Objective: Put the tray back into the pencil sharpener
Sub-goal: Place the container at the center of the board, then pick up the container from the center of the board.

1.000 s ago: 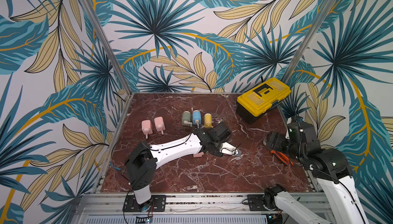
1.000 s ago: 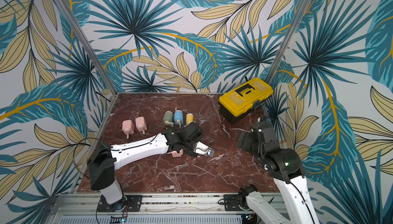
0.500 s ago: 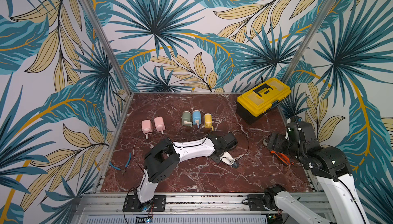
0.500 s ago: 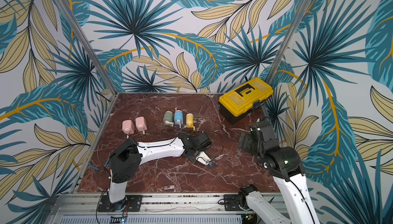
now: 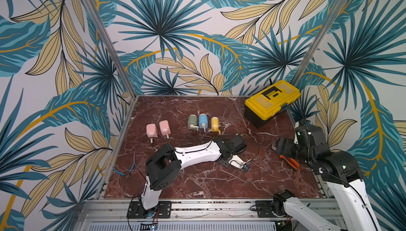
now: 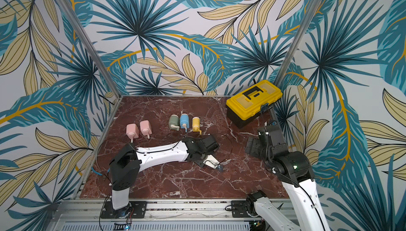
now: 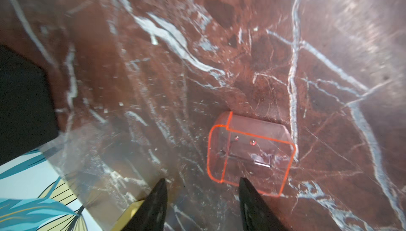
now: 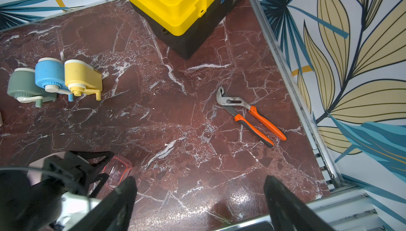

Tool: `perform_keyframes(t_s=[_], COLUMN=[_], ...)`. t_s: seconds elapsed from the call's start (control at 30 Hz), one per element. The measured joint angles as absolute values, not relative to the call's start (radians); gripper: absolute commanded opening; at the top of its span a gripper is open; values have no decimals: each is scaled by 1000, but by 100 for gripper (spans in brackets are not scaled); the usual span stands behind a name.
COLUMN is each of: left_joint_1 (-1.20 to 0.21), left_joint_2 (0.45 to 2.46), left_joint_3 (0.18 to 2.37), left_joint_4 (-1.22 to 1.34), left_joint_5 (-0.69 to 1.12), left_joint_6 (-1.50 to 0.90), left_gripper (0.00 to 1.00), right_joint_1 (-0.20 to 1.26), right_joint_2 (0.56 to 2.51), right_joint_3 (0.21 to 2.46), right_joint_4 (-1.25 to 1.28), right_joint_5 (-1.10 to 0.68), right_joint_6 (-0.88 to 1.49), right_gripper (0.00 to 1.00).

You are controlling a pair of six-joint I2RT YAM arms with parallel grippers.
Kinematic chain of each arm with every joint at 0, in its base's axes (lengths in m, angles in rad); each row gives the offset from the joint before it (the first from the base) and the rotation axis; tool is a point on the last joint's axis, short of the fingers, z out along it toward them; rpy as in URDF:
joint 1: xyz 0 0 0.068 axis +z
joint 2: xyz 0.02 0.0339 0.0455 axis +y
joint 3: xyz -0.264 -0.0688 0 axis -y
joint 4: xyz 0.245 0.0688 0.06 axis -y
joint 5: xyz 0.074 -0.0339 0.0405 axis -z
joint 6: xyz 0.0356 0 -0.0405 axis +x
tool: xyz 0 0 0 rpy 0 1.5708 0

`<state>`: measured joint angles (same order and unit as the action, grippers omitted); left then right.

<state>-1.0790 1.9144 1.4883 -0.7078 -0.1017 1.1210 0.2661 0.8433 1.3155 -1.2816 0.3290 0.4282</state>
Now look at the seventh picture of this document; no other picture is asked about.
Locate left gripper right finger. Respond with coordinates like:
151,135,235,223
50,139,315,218
239,177,287,231

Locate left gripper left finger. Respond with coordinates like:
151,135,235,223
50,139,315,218
122,178,168,231

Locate yellow pencil sharpener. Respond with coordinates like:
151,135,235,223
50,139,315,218
111,200,144,231

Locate clear pink tray back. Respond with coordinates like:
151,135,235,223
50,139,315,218
207,112,297,197

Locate yellow black toolbox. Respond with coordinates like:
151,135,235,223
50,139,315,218
1,46,59,164

